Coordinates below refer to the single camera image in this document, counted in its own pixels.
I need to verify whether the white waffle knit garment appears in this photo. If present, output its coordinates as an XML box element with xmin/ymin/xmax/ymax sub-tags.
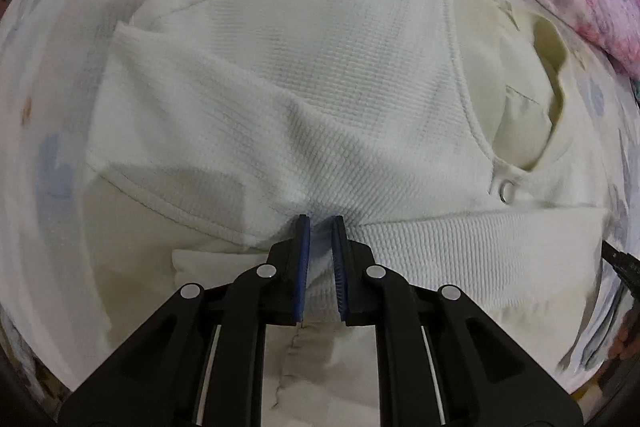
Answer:
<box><xmin>82</xmin><ymin>0</ymin><xmax>611</xmax><ymax>426</ymax></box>

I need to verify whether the person's right hand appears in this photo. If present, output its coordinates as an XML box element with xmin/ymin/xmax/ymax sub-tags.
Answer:
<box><xmin>608</xmin><ymin>314</ymin><xmax>639</xmax><ymax>360</ymax></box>

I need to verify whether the white floral bed sheet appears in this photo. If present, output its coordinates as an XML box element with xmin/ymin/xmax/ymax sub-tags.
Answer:
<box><xmin>1</xmin><ymin>0</ymin><xmax>639</xmax><ymax>390</ymax></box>

